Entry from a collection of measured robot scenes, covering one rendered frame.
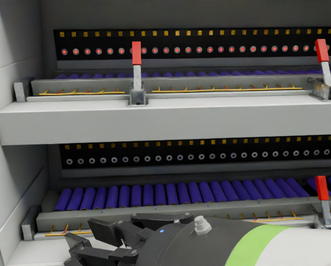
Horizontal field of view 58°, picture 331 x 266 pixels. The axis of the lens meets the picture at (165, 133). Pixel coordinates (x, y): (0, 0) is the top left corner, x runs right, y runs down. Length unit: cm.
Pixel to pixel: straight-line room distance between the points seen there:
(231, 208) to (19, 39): 42
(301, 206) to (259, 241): 36
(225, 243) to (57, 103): 32
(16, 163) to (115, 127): 17
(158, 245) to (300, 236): 11
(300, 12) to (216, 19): 17
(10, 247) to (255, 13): 58
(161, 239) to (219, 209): 26
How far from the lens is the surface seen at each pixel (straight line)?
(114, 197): 53
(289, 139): 61
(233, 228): 20
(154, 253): 24
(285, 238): 17
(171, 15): 62
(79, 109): 40
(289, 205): 53
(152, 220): 35
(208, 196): 52
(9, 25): 51
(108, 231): 39
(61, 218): 49
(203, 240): 20
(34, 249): 48
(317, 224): 51
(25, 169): 52
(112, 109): 39
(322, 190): 50
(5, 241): 46
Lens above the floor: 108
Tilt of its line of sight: 3 degrees down
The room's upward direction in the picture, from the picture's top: 2 degrees counter-clockwise
